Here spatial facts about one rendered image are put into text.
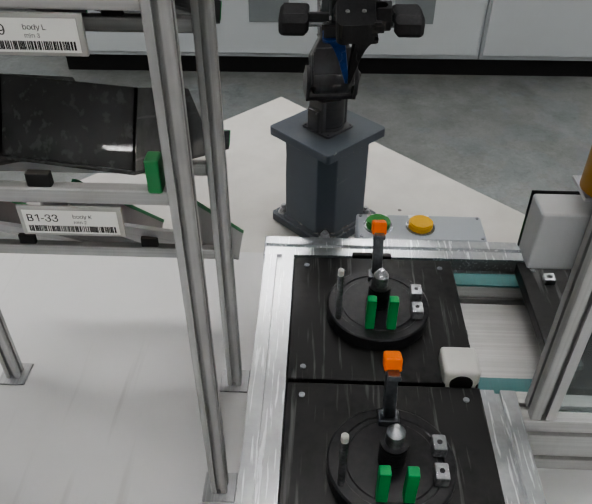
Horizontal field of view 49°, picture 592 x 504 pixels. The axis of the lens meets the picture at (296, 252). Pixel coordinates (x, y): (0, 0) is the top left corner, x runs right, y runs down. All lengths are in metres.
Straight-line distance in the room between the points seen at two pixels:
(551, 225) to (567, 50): 3.49
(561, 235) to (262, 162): 0.87
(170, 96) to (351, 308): 0.48
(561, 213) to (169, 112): 0.39
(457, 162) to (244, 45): 1.45
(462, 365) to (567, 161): 2.57
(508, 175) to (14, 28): 2.80
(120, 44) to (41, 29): 3.54
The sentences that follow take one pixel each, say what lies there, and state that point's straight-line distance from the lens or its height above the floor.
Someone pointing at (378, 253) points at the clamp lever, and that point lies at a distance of 0.92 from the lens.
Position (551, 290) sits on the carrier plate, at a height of 0.97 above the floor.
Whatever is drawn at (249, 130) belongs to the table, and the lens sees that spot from 1.57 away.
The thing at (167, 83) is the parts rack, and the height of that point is 1.40.
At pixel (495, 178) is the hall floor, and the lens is 3.11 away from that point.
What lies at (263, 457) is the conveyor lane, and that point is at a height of 0.95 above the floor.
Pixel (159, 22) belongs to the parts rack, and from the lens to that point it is 0.48.
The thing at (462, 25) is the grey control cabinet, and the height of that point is 0.30.
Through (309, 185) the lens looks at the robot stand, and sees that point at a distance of 1.15.
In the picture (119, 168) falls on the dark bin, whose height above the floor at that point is 1.31.
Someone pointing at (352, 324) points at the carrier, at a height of 0.99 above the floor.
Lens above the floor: 1.61
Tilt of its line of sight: 39 degrees down
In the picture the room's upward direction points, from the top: straight up
